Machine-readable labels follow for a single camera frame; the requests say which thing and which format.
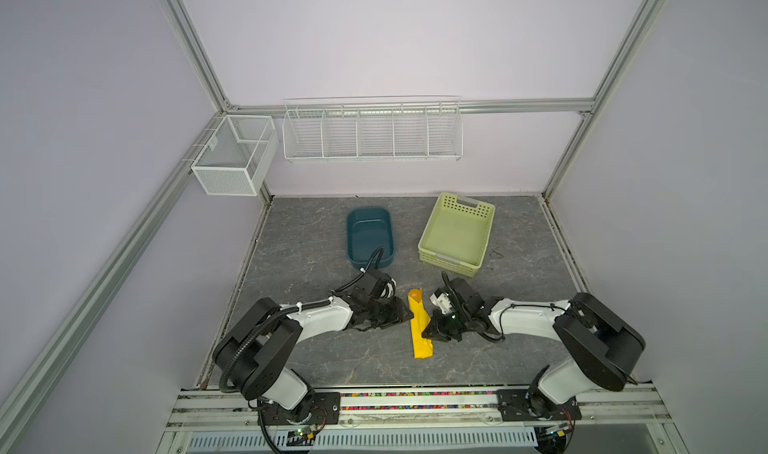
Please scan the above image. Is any yellow paper napkin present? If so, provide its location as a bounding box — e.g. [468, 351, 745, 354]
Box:
[408, 297, 434, 359]

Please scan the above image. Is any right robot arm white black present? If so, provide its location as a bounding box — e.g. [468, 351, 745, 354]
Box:
[422, 273, 646, 420]

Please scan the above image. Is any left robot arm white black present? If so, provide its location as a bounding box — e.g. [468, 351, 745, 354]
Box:
[212, 247, 413, 423]

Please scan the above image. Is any light green perforated basket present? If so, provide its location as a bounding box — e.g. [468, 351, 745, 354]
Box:
[418, 192, 496, 278]

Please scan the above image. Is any dark teal plastic tub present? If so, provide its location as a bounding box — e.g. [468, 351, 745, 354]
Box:
[346, 206, 395, 269]

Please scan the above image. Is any white vent grille strip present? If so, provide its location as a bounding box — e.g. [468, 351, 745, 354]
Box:
[186, 426, 539, 453]

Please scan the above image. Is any white mesh box basket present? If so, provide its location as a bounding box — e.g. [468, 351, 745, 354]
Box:
[192, 115, 279, 197]

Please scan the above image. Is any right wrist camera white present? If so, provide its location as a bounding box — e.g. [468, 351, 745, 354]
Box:
[430, 293, 454, 315]

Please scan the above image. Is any white wire shelf rack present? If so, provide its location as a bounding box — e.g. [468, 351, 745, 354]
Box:
[282, 96, 464, 162]

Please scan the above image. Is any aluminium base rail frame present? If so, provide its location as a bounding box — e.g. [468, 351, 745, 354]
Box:
[156, 383, 688, 453]

